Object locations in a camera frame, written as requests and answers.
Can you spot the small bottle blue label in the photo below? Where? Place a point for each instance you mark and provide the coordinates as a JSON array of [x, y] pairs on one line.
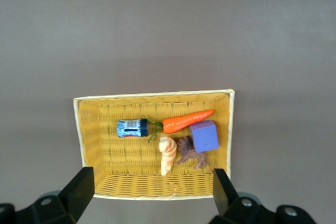
[[130, 128]]

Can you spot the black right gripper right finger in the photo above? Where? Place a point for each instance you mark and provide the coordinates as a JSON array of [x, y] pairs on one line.
[[223, 192]]

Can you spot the purple foam cube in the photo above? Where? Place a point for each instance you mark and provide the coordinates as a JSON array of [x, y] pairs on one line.
[[204, 136]]

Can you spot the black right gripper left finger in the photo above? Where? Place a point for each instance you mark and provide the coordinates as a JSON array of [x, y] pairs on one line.
[[76, 190]]

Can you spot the brown toy lion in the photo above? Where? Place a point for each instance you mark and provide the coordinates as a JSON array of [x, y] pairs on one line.
[[194, 155]]

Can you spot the toy bread croissant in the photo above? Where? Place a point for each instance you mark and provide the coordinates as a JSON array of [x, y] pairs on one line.
[[167, 155]]

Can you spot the orange toy carrot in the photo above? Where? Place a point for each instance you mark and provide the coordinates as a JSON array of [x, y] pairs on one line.
[[183, 123]]

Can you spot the yellow wicker basket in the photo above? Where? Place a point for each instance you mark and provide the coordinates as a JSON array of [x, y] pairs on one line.
[[110, 150]]

